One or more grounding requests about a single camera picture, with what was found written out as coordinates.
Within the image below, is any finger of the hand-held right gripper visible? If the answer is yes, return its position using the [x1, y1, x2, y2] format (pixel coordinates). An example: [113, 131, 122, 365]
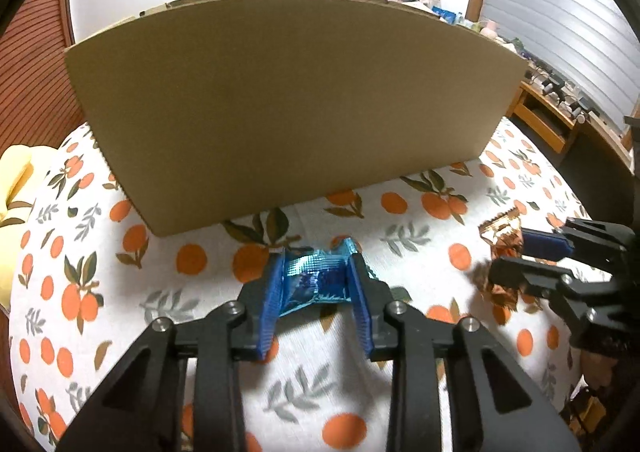
[522, 218, 640, 277]
[489, 256, 621, 313]

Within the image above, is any yellow plush toy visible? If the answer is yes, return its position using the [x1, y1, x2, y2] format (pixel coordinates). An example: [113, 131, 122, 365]
[0, 144, 51, 313]

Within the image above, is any orange fruit printed blanket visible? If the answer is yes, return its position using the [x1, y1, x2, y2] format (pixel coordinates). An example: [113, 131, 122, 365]
[10, 117, 626, 452]

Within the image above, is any brown cardboard box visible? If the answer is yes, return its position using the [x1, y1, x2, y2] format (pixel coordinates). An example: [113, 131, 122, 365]
[64, 0, 528, 237]

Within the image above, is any brown slatted wardrobe door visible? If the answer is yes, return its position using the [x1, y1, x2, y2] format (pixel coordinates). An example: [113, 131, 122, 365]
[0, 0, 86, 153]

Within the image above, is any blue foil candy wrapper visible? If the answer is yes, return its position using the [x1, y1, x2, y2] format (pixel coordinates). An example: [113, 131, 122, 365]
[272, 238, 381, 317]

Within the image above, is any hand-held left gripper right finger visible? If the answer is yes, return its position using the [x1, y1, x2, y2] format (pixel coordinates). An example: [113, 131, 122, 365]
[346, 252, 583, 452]

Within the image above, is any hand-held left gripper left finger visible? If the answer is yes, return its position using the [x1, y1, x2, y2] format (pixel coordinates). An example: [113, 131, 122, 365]
[57, 254, 288, 452]

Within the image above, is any wooden desk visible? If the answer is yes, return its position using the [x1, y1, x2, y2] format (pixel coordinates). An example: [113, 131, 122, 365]
[510, 79, 636, 167]

